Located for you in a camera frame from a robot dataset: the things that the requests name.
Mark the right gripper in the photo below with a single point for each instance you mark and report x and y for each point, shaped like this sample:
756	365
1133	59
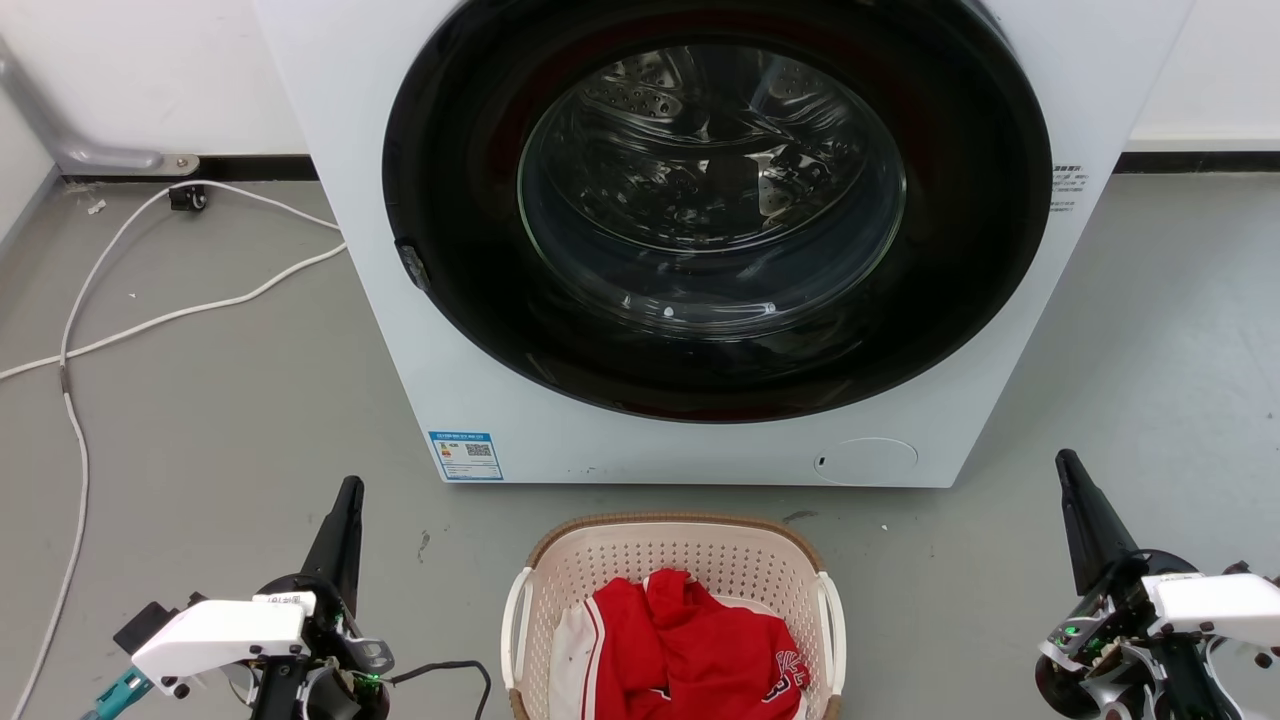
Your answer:
1095	640

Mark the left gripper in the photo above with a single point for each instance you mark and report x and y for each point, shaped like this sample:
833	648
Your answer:
330	650

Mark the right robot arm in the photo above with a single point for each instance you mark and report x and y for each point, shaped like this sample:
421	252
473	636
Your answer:
1250	690

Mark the cream perforated laundry basket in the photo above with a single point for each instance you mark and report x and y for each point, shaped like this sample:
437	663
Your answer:
690	548

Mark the blue energy label sticker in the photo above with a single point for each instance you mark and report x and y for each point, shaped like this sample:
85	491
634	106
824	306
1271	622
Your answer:
466	455

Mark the white front-load washing machine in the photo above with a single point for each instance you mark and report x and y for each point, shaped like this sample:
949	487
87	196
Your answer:
420	380

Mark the round white filter cover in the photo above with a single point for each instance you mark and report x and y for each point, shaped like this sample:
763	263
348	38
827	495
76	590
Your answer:
866	461

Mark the white garment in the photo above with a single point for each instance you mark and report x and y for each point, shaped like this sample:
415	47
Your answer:
571	660

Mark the red jersey garment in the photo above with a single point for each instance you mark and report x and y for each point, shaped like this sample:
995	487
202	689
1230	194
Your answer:
690	650

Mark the round black washer door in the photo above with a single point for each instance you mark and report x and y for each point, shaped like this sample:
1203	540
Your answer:
470	200

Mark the grey drain pipe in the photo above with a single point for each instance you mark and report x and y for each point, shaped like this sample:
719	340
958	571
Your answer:
60	140

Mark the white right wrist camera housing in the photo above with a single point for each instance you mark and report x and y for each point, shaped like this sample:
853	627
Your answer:
1215	600

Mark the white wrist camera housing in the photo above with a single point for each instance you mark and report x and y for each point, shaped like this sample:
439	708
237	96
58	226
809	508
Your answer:
220	632
1215	600

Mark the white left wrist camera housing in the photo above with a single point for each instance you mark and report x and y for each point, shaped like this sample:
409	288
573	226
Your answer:
220	632

